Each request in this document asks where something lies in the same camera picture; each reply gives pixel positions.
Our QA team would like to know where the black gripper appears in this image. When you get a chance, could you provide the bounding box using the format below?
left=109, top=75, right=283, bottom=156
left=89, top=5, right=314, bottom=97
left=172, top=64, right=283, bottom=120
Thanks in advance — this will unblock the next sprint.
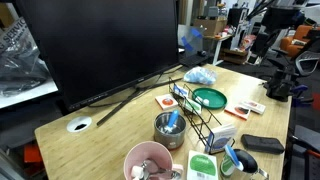
left=250, top=29, right=280, bottom=58

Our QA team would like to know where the blue plastic spoon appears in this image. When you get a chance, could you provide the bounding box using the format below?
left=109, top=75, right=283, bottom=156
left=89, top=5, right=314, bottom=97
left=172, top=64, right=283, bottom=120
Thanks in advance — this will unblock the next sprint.
left=224, top=144, right=245, bottom=172
left=164, top=109, right=180, bottom=134

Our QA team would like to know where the green round plate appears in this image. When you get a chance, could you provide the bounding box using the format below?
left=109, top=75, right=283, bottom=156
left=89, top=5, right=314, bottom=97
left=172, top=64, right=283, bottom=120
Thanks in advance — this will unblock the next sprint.
left=191, top=87, right=228, bottom=110

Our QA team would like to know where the silver metal bowl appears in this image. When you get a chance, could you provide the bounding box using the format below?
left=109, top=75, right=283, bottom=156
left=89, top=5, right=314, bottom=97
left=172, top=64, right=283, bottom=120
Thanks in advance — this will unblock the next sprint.
left=153, top=111, right=187, bottom=150

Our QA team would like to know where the metal spoon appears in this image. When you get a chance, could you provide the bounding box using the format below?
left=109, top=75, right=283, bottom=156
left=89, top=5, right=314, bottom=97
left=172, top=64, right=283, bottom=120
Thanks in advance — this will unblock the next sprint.
left=139, top=159, right=183, bottom=180

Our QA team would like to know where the brown wooden crate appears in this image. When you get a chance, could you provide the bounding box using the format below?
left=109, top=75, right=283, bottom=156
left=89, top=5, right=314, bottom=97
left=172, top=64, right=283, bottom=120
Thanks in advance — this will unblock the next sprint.
left=221, top=48, right=249, bottom=65

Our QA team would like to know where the orange armchair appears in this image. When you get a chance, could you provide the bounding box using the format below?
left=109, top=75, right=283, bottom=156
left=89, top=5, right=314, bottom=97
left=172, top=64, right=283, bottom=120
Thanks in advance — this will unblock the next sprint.
left=279, top=24, right=316, bottom=58

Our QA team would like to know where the mesh office chair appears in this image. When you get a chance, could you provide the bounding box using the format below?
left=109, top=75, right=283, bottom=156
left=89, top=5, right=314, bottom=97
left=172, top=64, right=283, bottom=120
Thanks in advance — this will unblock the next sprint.
left=294, top=49, right=320, bottom=78

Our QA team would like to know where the cardboard box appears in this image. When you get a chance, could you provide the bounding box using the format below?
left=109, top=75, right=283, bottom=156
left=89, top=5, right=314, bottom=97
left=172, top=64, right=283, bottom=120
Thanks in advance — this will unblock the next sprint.
left=193, top=18, right=228, bottom=37

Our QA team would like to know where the white picture card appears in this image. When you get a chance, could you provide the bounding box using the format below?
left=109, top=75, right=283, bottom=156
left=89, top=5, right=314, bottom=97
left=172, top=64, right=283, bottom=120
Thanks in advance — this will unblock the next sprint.
left=240, top=99, right=267, bottom=115

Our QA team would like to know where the clear bag of blue packets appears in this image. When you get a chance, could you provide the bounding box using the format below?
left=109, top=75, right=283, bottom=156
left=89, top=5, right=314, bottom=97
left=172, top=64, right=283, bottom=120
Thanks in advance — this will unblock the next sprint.
left=182, top=65, right=218, bottom=86

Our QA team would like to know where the clear panel with blue tape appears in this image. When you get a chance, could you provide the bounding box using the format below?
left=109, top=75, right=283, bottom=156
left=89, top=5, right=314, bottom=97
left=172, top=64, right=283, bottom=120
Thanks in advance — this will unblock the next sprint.
left=179, top=26, right=204, bottom=54

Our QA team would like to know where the green and white card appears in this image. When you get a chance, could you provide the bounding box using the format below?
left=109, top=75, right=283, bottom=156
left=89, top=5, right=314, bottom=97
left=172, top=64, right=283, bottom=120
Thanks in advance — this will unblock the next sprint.
left=183, top=97, right=203, bottom=115

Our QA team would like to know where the blue and white card box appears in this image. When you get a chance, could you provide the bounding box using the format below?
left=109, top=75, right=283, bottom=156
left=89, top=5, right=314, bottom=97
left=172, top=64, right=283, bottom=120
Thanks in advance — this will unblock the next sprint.
left=204, top=123, right=238, bottom=155

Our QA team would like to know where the red and white card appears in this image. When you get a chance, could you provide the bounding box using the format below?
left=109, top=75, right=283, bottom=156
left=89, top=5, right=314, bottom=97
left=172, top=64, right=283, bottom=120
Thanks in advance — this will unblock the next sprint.
left=154, top=93, right=179, bottom=111

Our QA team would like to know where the steel pitcher cup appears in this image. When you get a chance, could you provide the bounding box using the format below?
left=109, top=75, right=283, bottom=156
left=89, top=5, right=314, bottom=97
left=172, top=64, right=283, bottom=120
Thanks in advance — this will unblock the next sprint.
left=219, top=148, right=270, bottom=180

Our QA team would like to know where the small green card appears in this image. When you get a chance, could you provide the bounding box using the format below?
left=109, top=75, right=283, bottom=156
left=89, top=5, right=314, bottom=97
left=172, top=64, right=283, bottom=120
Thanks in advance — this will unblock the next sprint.
left=219, top=153, right=236, bottom=178

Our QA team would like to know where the green and white packet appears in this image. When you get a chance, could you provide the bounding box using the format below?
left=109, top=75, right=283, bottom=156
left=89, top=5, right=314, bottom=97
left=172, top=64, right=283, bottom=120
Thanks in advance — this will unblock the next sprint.
left=186, top=149, right=219, bottom=180

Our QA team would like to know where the pink mug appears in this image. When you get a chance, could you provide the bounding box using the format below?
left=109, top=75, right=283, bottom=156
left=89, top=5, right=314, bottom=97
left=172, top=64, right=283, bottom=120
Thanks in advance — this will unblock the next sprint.
left=123, top=140, right=185, bottom=180

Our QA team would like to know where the black monitor stand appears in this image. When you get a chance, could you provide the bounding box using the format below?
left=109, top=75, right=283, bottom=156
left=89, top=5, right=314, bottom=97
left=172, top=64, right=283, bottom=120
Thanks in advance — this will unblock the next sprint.
left=96, top=64, right=188, bottom=127

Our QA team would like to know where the large black monitor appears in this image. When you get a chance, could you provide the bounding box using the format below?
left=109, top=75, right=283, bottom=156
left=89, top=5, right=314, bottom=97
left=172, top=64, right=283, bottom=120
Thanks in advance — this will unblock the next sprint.
left=14, top=0, right=181, bottom=112

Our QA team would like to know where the white shelf board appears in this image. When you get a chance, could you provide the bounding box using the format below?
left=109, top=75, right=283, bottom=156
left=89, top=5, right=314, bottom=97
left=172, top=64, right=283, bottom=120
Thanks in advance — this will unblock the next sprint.
left=0, top=78, right=59, bottom=109

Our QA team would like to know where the black plastic bag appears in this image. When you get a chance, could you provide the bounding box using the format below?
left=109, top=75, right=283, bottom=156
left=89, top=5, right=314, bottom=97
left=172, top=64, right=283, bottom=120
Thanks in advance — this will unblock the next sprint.
left=0, top=31, right=51, bottom=98

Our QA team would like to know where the white printed plastic bag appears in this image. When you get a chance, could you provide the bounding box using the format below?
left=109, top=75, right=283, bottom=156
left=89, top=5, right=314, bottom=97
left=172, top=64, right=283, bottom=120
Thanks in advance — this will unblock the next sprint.
left=0, top=16, right=34, bottom=51

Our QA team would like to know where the orange box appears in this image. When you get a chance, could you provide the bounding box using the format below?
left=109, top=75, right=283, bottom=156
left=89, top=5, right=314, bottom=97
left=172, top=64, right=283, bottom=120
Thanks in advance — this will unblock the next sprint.
left=23, top=143, right=44, bottom=164

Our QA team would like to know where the black clamp mount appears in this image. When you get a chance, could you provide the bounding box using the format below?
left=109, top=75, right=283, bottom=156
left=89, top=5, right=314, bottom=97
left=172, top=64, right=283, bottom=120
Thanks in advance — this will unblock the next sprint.
left=263, top=64, right=298, bottom=103

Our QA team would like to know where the black wire rack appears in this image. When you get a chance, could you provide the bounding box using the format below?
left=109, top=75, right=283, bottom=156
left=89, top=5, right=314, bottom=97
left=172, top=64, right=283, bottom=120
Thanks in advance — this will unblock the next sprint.
left=168, top=77, right=236, bottom=156

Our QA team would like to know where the white desk cable grommet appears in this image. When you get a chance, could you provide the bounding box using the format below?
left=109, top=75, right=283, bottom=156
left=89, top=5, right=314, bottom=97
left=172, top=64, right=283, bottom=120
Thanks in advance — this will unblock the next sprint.
left=66, top=115, right=93, bottom=134

